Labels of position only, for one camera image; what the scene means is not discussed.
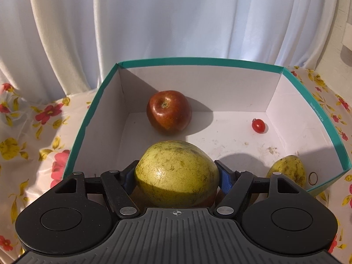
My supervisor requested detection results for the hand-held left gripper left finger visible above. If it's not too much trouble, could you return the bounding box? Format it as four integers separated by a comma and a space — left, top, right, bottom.
41, 159, 141, 219

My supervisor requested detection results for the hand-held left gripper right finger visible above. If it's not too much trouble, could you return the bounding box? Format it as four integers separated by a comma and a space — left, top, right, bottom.
214, 159, 311, 219

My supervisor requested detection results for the large yellow-green pear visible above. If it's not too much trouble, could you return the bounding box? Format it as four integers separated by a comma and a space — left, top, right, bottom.
134, 140, 221, 208

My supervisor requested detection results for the red cherry tomato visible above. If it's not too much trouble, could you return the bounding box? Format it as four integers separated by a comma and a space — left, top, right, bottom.
251, 118, 265, 134

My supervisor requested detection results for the small yellow-green pear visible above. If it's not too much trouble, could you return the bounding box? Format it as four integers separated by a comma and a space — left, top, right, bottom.
266, 155, 307, 190

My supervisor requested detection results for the large red apple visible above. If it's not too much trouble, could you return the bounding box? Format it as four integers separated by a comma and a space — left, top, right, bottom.
146, 90, 192, 136

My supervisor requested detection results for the teal cardboard box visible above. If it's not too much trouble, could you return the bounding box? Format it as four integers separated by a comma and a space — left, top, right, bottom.
63, 57, 352, 198

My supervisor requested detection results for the floral tablecloth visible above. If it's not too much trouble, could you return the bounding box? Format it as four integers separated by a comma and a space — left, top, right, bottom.
0, 65, 352, 264

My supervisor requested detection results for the white curtain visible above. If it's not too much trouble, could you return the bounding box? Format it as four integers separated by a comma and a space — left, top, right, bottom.
0, 0, 339, 105

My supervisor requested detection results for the beige wall fixture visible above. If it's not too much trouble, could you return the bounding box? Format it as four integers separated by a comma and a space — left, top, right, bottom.
340, 16, 352, 61

